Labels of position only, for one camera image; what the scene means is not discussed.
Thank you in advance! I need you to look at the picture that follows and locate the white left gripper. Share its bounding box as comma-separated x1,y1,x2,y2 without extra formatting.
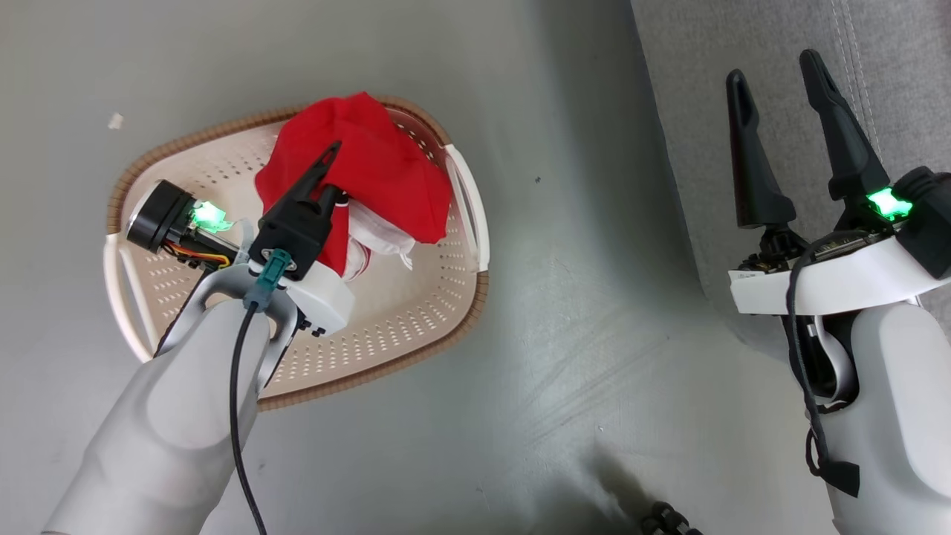
247,140,357,337

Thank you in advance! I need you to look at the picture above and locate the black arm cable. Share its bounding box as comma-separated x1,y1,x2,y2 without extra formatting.
228,248,295,535
785,251,862,499

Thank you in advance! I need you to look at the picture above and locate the black ribbed hose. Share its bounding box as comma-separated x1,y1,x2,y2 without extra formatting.
640,502,704,535

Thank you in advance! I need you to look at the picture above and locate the red garment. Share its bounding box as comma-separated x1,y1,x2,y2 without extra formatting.
254,91,453,282

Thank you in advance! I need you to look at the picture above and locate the beige perforated laundry basket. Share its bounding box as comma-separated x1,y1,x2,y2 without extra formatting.
103,94,491,412

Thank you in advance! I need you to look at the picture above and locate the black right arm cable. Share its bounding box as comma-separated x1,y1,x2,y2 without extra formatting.
785,251,862,499

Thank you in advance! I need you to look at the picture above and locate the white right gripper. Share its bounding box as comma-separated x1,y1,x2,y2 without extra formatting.
726,49,951,317

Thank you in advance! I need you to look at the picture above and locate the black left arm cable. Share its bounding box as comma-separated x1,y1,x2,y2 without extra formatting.
228,248,295,535

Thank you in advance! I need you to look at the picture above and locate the grey fabric sofa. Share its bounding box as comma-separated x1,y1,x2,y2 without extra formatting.
630,0,951,350

